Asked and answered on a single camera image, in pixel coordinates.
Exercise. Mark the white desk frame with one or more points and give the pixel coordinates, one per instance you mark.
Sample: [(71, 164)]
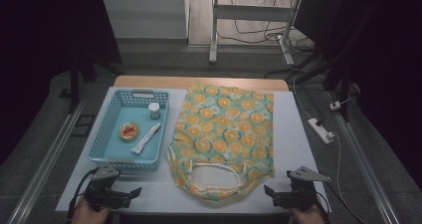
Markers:
[(252, 13)]

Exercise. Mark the light blue plastic basket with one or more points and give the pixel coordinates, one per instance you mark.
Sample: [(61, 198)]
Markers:
[(114, 151)]

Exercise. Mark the white toothpaste tube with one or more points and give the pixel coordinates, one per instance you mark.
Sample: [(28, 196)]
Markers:
[(146, 138)]

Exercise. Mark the white cabinet panel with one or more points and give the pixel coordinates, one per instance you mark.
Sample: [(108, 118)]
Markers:
[(142, 13)]

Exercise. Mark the person's left hand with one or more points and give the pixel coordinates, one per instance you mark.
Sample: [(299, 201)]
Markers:
[(87, 215)]

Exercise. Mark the small white adapter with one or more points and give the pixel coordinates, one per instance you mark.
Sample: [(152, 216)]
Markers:
[(335, 105)]

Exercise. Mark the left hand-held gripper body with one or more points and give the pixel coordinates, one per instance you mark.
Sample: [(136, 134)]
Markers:
[(103, 192)]

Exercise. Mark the black metal stand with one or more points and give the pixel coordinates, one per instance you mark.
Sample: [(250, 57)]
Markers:
[(74, 84), (345, 74)]

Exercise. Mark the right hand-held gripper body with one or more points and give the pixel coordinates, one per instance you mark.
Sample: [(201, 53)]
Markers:
[(298, 195)]

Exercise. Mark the black floor plate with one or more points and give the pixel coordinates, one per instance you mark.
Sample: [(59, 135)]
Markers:
[(83, 125)]

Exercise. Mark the person's right hand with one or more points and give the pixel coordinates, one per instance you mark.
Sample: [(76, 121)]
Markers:
[(308, 217)]

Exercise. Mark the white power strip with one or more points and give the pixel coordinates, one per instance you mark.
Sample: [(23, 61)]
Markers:
[(320, 130)]

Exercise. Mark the aluminium floor rail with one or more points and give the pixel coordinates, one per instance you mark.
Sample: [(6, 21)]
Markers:
[(363, 161), (49, 161)]

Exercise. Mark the orange slice print bag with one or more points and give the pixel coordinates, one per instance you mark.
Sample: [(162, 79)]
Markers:
[(225, 127)]

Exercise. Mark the small jar with white lid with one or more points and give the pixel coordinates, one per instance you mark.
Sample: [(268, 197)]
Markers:
[(154, 111)]

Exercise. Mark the dark curtain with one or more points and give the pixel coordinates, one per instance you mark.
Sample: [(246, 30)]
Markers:
[(40, 35), (394, 68)]

